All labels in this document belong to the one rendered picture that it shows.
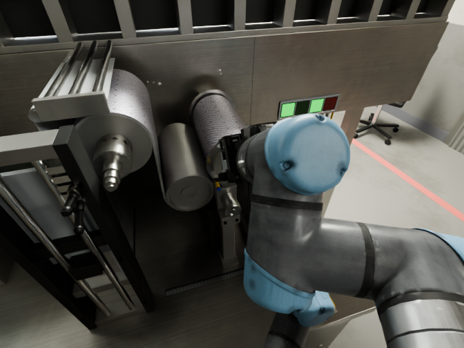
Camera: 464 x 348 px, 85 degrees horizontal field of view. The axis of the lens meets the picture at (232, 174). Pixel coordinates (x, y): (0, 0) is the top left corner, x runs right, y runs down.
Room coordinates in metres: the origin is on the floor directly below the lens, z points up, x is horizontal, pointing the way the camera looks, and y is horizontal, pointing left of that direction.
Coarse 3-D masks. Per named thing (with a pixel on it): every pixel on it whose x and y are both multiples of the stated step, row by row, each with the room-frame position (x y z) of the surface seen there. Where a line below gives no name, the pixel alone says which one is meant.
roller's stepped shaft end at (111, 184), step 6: (108, 162) 0.34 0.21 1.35; (114, 162) 0.34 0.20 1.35; (120, 162) 0.35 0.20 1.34; (108, 168) 0.32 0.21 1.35; (114, 168) 0.33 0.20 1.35; (120, 168) 0.33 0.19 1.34; (102, 174) 0.32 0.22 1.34; (108, 174) 0.31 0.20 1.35; (114, 174) 0.31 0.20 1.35; (120, 174) 0.33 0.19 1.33; (108, 180) 0.30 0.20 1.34; (114, 180) 0.30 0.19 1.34; (108, 186) 0.29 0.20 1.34; (114, 186) 0.29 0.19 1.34
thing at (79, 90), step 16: (80, 48) 0.65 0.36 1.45; (96, 48) 0.66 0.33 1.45; (112, 48) 0.67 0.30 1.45; (64, 64) 0.52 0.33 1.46; (80, 64) 0.58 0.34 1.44; (96, 64) 0.58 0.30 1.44; (112, 64) 0.58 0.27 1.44; (64, 80) 0.46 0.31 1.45; (80, 80) 0.44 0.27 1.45; (96, 80) 0.44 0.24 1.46; (48, 96) 0.37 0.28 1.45; (64, 96) 0.37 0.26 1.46; (80, 96) 0.37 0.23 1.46; (96, 96) 0.38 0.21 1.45; (48, 112) 0.35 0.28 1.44; (64, 112) 0.36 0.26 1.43; (80, 112) 0.37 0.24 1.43; (96, 112) 0.37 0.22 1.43
